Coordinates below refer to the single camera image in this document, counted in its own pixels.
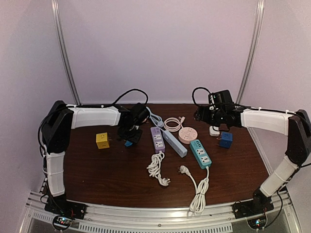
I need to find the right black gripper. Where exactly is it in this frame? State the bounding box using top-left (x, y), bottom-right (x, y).
top-left (194, 106), bottom-right (225, 127)

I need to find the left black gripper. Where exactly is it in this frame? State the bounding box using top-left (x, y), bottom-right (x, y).
top-left (117, 124), bottom-right (143, 144)

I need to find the light blue small adapter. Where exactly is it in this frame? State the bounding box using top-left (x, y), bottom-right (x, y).
top-left (124, 141), bottom-right (133, 148)

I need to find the white small adapter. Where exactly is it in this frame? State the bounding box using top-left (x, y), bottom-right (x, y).
top-left (209, 126), bottom-right (220, 137)

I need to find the dark blue cube adapter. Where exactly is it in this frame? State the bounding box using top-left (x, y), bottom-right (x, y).
top-left (218, 132), bottom-right (233, 149)

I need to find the yellow cube adapter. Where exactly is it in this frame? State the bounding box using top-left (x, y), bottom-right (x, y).
top-left (96, 133), bottom-right (110, 150)

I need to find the purple power strip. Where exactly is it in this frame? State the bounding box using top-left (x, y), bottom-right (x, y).
top-left (150, 127), bottom-right (165, 153)

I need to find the pink round socket hub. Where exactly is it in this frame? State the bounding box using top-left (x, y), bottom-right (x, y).
top-left (178, 127), bottom-right (198, 145)

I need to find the teal blue socket box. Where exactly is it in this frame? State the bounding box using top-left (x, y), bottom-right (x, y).
top-left (190, 139), bottom-right (212, 169)

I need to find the light blue power strip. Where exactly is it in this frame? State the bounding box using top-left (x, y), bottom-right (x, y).
top-left (163, 130), bottom-right (188, 158)

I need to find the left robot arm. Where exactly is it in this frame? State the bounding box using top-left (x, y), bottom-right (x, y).
top-left (40, 100), bottom-right (150, 216)

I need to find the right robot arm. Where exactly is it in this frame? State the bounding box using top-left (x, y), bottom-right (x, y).
top-left (194, 105), bottom-right (311, 215)

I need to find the white round plug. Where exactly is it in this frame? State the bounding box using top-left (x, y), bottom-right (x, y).
top-left (157, 121), bottom-right (164, 127)

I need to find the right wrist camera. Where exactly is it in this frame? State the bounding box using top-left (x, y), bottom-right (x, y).
top-left (208, 90), bottom-right (233, 105)

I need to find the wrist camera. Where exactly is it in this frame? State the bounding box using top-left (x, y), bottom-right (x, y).
top-left (208, 90), bottom-right (233, 105)
top-left (131, 103), bottom-right (149, 125)

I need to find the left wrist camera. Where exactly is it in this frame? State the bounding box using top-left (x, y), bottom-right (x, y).
top-left (131, 103), bottom-right (149, 125)

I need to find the pinkish white coiled cable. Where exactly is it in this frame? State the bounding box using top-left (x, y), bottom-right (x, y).
top-left (163, 116), bottom-right (186, 132)

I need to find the white coiled strip cable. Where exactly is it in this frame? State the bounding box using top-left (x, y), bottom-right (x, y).
top-left (146, 152), bottom-right (171, 188)

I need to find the white cable with plug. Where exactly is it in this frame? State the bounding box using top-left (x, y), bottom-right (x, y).
top-left (179, 165), bottom-right (211, 215)

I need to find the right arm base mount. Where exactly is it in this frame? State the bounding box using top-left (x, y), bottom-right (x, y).
top-left (232, 188), bottom-right (274, 219)

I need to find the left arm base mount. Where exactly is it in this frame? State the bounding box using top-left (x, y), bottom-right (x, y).
top-left (44, 193), bottom-right (86, 219)

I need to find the right aluminium frame post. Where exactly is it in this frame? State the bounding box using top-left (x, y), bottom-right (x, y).
top-left (236, 0), bottom-right (265, 104)

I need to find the aluminium frame post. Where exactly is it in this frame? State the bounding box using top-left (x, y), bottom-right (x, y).
top-left (51, 0), bottom-right (81, 105)
top-left (236, 0), bottom-right (265, 104)

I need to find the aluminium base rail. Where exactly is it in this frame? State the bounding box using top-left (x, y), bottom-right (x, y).
top-left (17, 191), bottom-right (302, 233)

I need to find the left aluminium frame post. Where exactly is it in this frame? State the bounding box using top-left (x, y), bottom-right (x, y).
top-left (51, 0), bottom-right (81, 105)

